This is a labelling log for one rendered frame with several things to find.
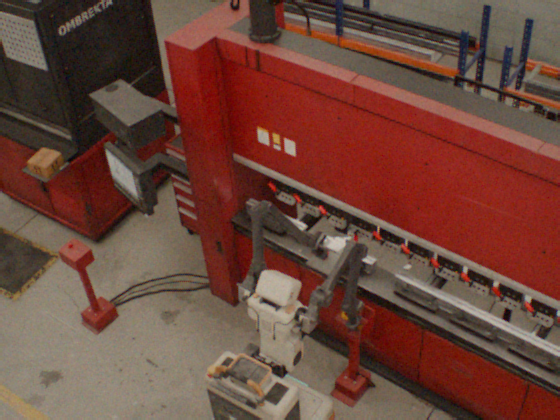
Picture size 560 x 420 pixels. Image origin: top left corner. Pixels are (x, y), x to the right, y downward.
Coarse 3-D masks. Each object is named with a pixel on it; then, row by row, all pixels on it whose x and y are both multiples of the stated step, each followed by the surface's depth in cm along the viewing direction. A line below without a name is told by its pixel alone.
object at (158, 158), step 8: (152, 160) 526; (160, 160) 525; (168, 160) 524; (152, 168) 524; (160, 168) 528; (168, 168) 527; (176, 168) 517; (184, 168) 516; (176, 176) 521; (184, 176) 519
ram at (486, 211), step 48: (240, 96) 454; (288, 96) 426; (240, 144) 483; (336, 144) 424; (384, 144) 399; (432, 144) 376; (336, 192) 449; (384, 192) 421; (432, 192) 396; (480, 192) 374; (528, 192) 353; (432, 240) 418; (480, 240) 394; (528, 240) 371
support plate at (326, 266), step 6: (330, 240) 484; (324, 246) 480; (330, 252) 476; (312, 258) 473; (318, 258) 473; (330, 258) 472; (336, 258) 472; (312, 264) 469; (318, 264) 469; (324, 264) 469; (330, 264) 468; (318, 270) 466; (324, 270) 465; (330, 270) 465
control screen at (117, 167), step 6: (108, 156) 483; (114, 156) 473; (114, 162) 479; (120, 162) 469; (114, 168) 485; (120, 168) 475; (126, 168) 465; (114, 174) 491; (120, 174) 481; (126, 174) 471; (120, 180) 487; (126, 180) 477; (132, 180) 468; (126, 186) 483; (132, 186) 473; (132, 192) 479
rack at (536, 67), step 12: (528, 24) 540; (528, 48) 550; (504, 60) 516; (528, 60) 558; (504, 72) 522; (516, 72) 551; (540, 72) 554; (552, 72) 549; (504, 84) 528; (516, 84) 576; (504, 96) 534; (528, 96) 522; (528, 108) 570
